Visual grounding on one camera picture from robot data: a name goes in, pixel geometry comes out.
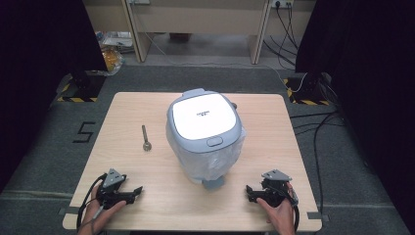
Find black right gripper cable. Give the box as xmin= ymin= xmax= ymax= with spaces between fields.
xmin=281 ymin=187 xmax=300 ymax=233

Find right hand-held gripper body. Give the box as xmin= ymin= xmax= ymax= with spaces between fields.
xmin=253 ymin=168 xmax=300 ymax=209

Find black power strip cables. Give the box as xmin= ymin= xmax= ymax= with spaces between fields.
xmin=262 ymin=2 xmax=300 ymax=68

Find white power strip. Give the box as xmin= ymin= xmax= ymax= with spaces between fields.
xmin=271 ymin=0 xmax=295 ymax=10

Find grey tape strip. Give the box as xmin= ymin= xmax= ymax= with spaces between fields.
xmin=58 ymin=206 xmax=80 ymax=216
xmin=306 ymin=211 xmax=331 ymax=222

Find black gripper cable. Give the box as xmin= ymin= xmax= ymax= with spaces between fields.
xmin=75 ymin=172 xmax=109 ymax=233
xmin=281 ymin=187 xmax=300 ymax=233

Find person's right hand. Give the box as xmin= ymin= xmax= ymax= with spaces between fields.
xmin=255 ymin=181 xmax=297 ymax=235

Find black stand base striped tape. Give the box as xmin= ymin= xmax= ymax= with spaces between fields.
xmin=283 ymin=71 xmax=331 ymax=107
xmin=56 ymin=70 xmax=108 ymax=104

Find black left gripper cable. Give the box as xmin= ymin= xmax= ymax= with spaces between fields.
xmin=75 ymin=172 xmax=109 ymax=233

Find person's left hand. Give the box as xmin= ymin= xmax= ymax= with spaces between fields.
xmin=77 ymin=191 xmax=128 ymax=235

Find black curtain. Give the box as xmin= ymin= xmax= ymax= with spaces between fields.
xmin=0 ymin=0 xmax=109 ymax=194
xmin=295 ymin=0 xmax=415 ymax=234

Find plastic bags with yellow contents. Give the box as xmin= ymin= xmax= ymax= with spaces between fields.
xmin=95 ymin=30 xmax=125 ymax=76

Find long black floor cable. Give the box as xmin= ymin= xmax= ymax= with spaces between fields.
xmin=312 ymin=112 xmax=341 ymax=216

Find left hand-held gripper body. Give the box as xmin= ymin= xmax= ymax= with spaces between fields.
xmin=96 ymin=167 xmax=137 ymax=211

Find metal spoon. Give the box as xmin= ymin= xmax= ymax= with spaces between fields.
xmin=141 ymin=124 xmax=154 ymax=153

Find clear plastic bag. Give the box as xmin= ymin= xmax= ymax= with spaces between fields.
xmin=165 ymin=125 xmax=248 ymax=184

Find white and grey rice cooker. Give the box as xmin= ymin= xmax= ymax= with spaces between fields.
xmin=165 ymin=87 xmax=244 ymax=191

